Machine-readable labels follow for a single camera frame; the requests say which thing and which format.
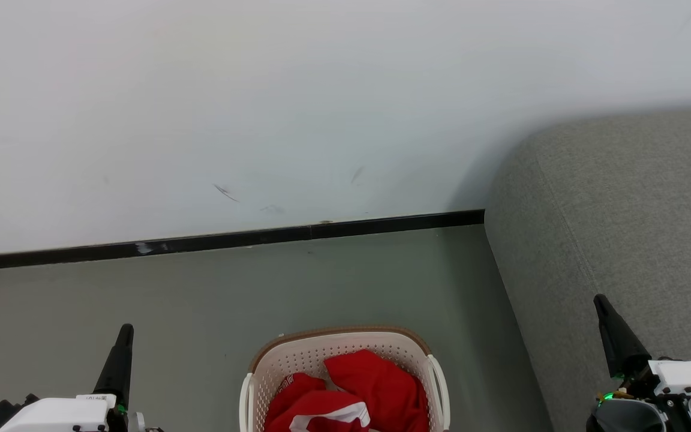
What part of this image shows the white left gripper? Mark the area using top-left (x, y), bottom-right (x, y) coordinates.
top-left (0, 324), bottom-right (136, 432)

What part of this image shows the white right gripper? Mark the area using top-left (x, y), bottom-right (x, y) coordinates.
top-left (593, 294), bottom-right (691, 432)

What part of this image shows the red garment with white cuff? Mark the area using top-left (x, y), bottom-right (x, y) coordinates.
top-left (263, 372), bottom-right (372, 432)

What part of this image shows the red and white garment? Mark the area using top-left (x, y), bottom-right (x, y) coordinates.
top-left (323, 349), bottom-right (431, 432)

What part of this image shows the grey fabric sofa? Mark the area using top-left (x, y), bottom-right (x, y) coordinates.
top-left (483, 105), bottom-right (691, 432)

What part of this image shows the black baseboard strip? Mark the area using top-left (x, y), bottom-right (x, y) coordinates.
top-left (0, 209), bottom-right (485, 272)

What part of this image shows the white laundry basket brown rim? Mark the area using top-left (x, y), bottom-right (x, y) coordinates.
top-left (239, 326), bottom-right (451, 432)

